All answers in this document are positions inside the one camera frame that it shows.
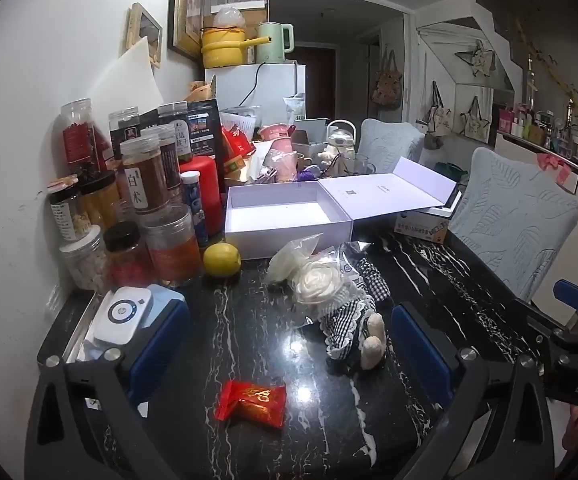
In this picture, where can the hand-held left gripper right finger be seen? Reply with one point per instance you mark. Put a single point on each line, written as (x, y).
(419, 355)

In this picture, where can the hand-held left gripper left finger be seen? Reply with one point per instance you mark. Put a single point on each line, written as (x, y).
(161, 350)

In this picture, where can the checkered dress plush doll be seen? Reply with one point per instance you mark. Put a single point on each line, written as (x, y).
(349, 310)

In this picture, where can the red candy packet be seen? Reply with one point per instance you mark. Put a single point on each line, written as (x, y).
(249, 402)

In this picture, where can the white fabric flower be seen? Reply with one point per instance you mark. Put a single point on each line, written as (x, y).
(316, 280)

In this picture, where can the clear plastic bag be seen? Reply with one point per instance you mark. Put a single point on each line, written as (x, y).
(289, 260)

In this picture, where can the lavender gift box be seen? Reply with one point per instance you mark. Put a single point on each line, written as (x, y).
(289, 240)

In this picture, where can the light blue box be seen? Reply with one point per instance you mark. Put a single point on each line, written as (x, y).
(166, 292)

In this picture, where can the white square gadget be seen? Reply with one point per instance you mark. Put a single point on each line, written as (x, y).
(119, 310)

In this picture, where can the yellow fruit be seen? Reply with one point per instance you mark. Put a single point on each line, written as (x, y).
(221, 260)

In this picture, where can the grey leaf-pattern chair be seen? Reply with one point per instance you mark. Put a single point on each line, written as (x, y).
(389, 140)
(509, 210)

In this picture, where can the white blue carton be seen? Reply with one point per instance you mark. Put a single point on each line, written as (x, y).
(419, 227)

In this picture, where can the pink bow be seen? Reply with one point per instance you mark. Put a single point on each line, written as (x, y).
(551, 162)

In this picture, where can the blue tablet tube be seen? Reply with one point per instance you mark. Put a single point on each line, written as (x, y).
(194, 210)

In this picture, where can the white flat box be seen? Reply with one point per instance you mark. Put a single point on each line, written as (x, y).
(444, 211)

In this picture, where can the white counter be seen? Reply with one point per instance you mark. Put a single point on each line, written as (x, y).
(514, 155)

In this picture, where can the red canister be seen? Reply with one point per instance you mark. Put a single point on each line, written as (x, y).
(208, 190)

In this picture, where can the row of cosmetic bottles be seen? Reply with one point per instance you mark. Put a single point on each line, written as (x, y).
(544, 127)

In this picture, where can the cluster of clear food jars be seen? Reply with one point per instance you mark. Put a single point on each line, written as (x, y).
(144, 175)

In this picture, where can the orange snack packet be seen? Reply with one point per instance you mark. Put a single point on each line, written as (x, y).
(234, 165)

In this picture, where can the clear drinking glass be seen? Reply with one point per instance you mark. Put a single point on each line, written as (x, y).
(354, 165)

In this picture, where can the cream tote bag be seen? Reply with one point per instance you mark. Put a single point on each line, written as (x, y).
(439, 115)
(475, 122)

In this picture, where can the purple tassel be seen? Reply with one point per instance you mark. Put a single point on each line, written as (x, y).
(309, 175)

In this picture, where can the red snack packets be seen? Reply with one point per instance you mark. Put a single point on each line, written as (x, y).
(236, 145)

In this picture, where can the beige ceramic mug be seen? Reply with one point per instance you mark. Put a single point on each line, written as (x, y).
(304, 161)

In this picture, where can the white cartoon water bottle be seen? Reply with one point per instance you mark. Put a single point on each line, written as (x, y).
(339, 142)

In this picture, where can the pink tumbler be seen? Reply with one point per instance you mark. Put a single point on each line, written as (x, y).
(283, 157)

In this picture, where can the black stand-up pouch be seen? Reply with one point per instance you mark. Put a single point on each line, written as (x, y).
(204, 125)

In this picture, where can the clear container with papers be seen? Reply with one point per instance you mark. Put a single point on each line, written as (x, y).
(241, 120)

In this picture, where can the pink paper cup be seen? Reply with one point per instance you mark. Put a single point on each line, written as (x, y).
(273, 131)

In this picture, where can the grey open carton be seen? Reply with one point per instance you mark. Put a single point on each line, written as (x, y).
(311, 127)

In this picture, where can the woven round fan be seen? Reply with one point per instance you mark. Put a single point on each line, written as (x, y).
(201, 91)

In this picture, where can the brown bear bag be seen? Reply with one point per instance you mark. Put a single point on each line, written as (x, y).
(386, 85)

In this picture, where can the green white packet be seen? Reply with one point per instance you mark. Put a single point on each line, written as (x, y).
(294, 107)

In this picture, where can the white foam board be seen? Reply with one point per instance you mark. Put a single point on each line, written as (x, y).
(129, 75)

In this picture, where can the white refrigerator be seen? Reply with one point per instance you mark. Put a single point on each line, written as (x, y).
(274, 85)

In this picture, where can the dark brown door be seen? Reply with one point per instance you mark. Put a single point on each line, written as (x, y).
(316, 80)

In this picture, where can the yellow pot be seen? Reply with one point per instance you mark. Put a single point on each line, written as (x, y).
(224, 50)

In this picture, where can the green electric kettle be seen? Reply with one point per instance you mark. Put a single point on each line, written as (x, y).
(274, 42)

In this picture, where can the white plastic bag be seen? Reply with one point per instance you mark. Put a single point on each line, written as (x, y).
(229, 17)

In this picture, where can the cardboard box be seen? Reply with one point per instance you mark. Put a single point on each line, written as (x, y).
(254, 10)

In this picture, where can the small wooden picture frame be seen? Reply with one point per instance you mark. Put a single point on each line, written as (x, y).
(144, 30)

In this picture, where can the large gold picture frame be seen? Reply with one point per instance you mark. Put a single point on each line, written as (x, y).
(186, 10)

